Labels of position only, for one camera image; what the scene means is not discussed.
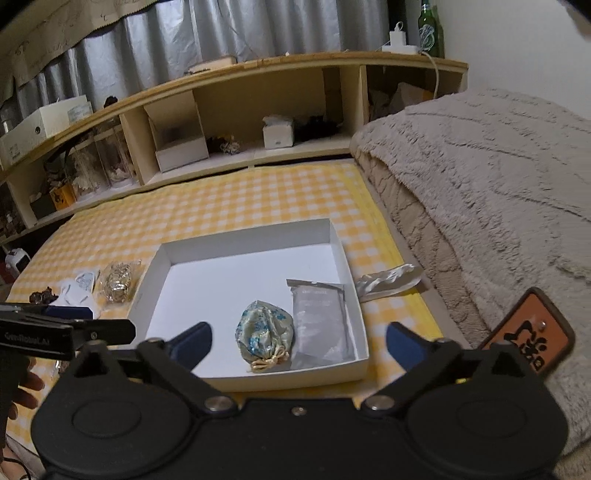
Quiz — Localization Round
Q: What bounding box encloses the green glass bottle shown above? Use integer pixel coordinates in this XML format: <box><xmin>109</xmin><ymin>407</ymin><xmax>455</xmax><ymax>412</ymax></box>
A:
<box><xmin>418</xmin><ymin>0</ymin><xmax>445</xmax><ymax>59</ymax></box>

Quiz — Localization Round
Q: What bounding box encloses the white cardboard box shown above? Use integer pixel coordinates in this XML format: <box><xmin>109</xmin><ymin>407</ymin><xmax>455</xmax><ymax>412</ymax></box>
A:
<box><xmin>126</xmin><ymin>218</ymin><xmax>370</xmax><ymax>391</ymax></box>

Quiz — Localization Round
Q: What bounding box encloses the knotted rope bundle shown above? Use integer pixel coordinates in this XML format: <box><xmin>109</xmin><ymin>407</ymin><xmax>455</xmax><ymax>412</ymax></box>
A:
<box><xmin>207</xmin><ymin>135</ymin><xmax>246</xmax><ymax>157</ymax></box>

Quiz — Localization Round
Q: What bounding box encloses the small white appliance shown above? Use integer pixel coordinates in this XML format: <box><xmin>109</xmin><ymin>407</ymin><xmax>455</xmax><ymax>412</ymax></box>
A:
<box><xmin>2</xmin><ymin>247</ymin><xmax>31</xmax><ymax>278</ymax></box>

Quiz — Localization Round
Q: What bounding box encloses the clear plastic bag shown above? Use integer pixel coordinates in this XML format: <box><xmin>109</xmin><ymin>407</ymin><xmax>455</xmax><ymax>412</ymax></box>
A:
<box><xmin>355</xmin><ymin>264</ymin><xmax>424</xmax><ymax>304</ymax></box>

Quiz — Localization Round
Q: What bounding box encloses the beige fleece blanket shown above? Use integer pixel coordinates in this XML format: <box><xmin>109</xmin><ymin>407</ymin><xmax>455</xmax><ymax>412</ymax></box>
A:
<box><xmin>349</xmin><ymin>88</ymin><xmax>591</xmax><ymax>480</ymax></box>

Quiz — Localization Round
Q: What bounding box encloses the white packet with blue edge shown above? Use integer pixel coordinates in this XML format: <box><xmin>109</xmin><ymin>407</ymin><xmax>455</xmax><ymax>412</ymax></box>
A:
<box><xmin>74</xmin><ymin>270</ymin><xmax>100</xmax><ymax>292</ymax></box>

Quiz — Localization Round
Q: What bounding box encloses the small white box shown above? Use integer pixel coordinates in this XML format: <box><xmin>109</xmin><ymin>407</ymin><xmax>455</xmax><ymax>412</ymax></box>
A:
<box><xmin>262</xmin><ymin>116</ymin><xmax>296</xmax><ymax>150</ymax></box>

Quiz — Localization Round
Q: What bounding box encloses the open white carton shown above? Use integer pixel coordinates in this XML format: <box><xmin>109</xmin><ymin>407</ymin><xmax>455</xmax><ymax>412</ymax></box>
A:
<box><xmin>143</xmin><ymin>89</ymin><xmax>211</xmax><ymax>174</ymax></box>

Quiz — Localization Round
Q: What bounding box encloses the bag of gold rubber bands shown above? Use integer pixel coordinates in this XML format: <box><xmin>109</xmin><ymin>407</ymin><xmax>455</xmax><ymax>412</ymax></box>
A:
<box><xmin>98</xmin><ymin>260</ymin><xmax>142</xmax><ymax>305</ymax></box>

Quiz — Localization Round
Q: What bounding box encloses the orange patch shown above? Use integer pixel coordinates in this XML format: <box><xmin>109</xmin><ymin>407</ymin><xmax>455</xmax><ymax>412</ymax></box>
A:
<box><xmin>477</xmin><ymin>287</ymin><xmax>576</xmax><ymax>371</ymax></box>

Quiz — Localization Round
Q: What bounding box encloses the grey curtain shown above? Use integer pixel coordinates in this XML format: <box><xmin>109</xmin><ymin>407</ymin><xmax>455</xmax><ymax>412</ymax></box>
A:
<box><xmin>0</xmin><ymin>0</ymin><xmax>394</xmax><ymax>116</ymax></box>

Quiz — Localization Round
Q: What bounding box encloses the floral drawstring pouch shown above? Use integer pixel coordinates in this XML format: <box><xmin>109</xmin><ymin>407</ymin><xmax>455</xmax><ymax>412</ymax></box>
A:
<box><xmin>235</xmin><ymin>300</ymin><xmax>295</xmax><ymax>373</ymax></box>

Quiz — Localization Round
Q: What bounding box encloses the grey foil sachet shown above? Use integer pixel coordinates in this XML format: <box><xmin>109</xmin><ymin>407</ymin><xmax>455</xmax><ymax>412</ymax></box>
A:
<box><xmin>285</xmin><ymin>278</ymin><xmax>352</xmax><ymax>370</ymax></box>

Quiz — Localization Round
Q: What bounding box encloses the yellow checked sheet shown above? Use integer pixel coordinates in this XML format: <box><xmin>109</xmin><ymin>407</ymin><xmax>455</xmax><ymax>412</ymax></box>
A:
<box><xmin>0</xmin><ymin>159</ymin><xmax>445</xmax><ymax>462</ymax></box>

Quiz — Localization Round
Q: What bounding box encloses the dark small box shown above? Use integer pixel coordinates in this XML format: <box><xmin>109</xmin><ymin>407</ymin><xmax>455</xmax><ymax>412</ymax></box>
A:
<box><xmin>29</xmin><ymin>196</ymin><xmax>57</xmax><ymax>221</ymax></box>

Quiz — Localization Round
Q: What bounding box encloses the clear plastic jar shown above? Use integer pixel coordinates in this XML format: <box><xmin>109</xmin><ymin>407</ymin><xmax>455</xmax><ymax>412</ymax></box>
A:
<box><xmin>95</xmin><ymin>126</ymin><xmax>140</xmax><ymax>189</ymax></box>
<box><xmin>68</xmin><ymin>137</ymin><xmax>110</xmax><ymax>198</ymax></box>

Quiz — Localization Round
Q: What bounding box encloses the white cable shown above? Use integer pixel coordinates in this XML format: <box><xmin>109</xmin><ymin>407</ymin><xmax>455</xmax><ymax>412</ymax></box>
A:
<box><xmin>421</xmin><ymin>50</ymin><xmax>440</xmax><ymax>100</ymax></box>

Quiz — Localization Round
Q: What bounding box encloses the white face mask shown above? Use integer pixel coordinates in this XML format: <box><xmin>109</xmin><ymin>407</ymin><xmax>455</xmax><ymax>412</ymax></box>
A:
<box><xmin>54</xmin><ymin>282</ymin><xmax>102</xmax><ymax>320</ymax></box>

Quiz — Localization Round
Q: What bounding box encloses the flat wooden box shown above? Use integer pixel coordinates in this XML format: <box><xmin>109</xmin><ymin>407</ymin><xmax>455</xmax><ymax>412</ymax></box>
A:
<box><xmin>188</xmin><ymin>56</ymin><xmax>239</xmax><ymax>75</ymax></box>

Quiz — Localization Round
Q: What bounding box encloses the yellow and black box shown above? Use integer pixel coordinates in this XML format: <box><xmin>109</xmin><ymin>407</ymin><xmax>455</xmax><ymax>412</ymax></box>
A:
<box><xmin>50</xmin><ymin>184</ymin><xmax>78</xmax><ymax>209</ymax></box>

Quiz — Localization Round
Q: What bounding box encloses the black fluffy bundle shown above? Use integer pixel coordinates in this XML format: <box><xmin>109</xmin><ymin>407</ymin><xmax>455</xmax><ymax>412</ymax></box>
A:
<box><xmin>294</xmin><ymin>116</ymin><xmax>346</xmax><ymax>143</ymax></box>

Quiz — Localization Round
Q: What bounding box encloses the wooden shelf headboard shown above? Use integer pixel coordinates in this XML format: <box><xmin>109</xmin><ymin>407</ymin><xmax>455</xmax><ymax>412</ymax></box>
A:
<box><xmin>0</xmin><ymin>51</ymin><xmax>468</xmax><ymax>245</ymax></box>

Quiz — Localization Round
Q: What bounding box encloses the beige paper valance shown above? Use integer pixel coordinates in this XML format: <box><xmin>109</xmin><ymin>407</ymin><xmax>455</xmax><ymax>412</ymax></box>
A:
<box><xmin>0</xmin><ymin>0</ymin><xmax>160</xmax><ymax>88</ymax></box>

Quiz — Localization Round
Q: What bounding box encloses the metal lidded jar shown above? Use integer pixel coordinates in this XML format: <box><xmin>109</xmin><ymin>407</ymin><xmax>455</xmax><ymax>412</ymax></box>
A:
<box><xmin>0</xmin><ymin>102</ymin><xmax>20</xmax><ymax>136</ymax></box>

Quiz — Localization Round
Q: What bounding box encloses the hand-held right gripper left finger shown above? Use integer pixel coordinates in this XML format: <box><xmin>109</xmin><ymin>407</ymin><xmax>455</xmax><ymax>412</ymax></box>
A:
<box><xmin>69</xmin><ymin>322</ymin><xmax>238</xmax><ymax>416</ymax></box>

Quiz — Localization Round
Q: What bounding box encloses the crumpled white bag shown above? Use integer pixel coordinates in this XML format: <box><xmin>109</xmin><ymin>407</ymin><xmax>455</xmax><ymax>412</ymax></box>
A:
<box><xmin>369</xmin><ymin>82</ymin><xmax>437</xmax><ymax>121</ymax></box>

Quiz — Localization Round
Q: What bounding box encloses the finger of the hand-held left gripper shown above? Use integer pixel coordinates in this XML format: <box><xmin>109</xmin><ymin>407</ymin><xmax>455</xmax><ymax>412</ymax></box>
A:
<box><xmin>69</xmin><ymin>319</ymin><xmax>137</xmax><ymax>348</ymax></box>
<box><xmin>44</xmin><ymin>304</ymin><xmax>94</xmax><ymax>320</ymax></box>

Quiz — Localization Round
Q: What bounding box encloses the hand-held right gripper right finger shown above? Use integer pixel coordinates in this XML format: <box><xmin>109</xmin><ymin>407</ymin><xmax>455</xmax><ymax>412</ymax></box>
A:
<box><xmin>360</xmin><ymin>322</ymin><xmax>546</xmax><ymax>415</ymax></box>

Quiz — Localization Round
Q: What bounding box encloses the white storage box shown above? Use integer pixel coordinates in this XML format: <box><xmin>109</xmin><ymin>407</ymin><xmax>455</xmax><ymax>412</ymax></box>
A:
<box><xmin>0</xmin><ymin>95</ymin><xmax>94</xmax><ymax>171</ymax></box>

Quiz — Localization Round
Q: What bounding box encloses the person's left hand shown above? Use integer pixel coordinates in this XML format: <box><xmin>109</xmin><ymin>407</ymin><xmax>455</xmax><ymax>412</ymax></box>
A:
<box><xmin>16</xmin><ymin>357</ymin><xmax>46</xmax><ymax>412</ymax></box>

